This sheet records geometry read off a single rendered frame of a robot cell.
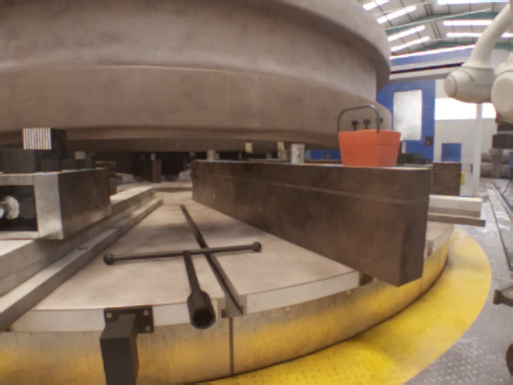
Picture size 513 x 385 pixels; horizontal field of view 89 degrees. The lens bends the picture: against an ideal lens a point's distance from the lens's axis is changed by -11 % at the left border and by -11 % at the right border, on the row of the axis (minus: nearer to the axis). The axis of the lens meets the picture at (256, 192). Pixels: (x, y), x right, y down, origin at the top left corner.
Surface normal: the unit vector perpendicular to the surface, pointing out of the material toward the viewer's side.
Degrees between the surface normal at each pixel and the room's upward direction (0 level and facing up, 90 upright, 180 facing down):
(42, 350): 90
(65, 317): 90
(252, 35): 90
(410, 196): 90
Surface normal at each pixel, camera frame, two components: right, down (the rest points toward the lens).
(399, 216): -0.87, 0.06
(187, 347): 0.30, 0.11
